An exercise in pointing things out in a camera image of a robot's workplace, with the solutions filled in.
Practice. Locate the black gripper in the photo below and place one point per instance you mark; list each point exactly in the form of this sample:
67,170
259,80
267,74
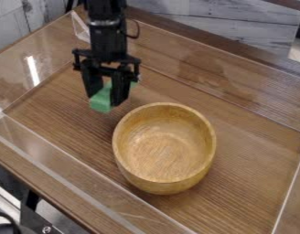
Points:
107,59

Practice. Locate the green rectangular block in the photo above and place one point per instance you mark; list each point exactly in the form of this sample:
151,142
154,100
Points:
100,100

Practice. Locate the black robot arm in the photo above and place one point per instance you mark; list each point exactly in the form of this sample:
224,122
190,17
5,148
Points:
107,10

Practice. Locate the brown wooden bowl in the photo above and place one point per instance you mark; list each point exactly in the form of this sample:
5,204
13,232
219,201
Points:
164,146

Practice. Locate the clear acrylic tray walls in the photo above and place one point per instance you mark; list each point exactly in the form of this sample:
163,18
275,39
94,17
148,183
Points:
55,140

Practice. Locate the black table leg bracket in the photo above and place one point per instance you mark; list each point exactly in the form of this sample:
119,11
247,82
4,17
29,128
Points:
31,219

